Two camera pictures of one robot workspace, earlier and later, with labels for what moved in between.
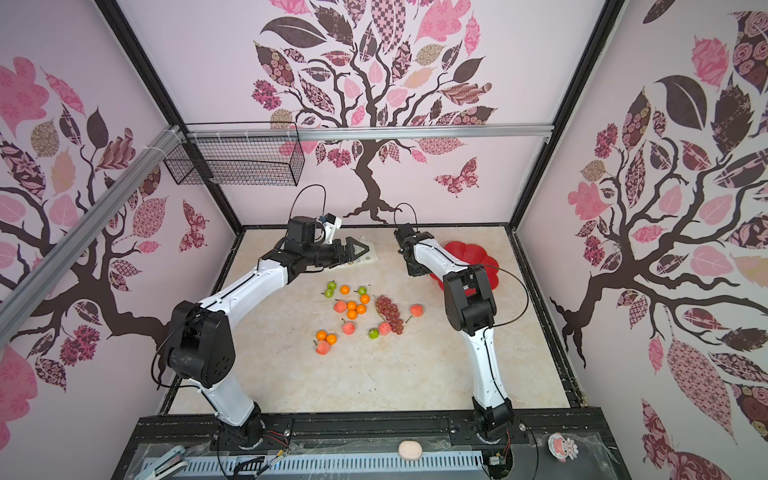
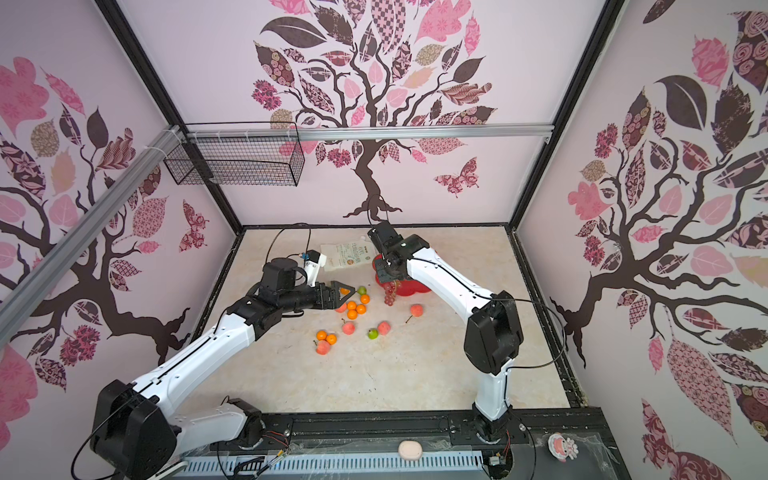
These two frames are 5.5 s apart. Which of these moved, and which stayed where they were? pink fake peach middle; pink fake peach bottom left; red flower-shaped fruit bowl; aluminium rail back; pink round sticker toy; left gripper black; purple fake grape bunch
Moved: purple fake grape bunch; left gripper black; red flower-shaped fruit bowl
Stayed: aluminium rail back; pink round sticker toy; pink fake peach middle; pink fake peach bottom left
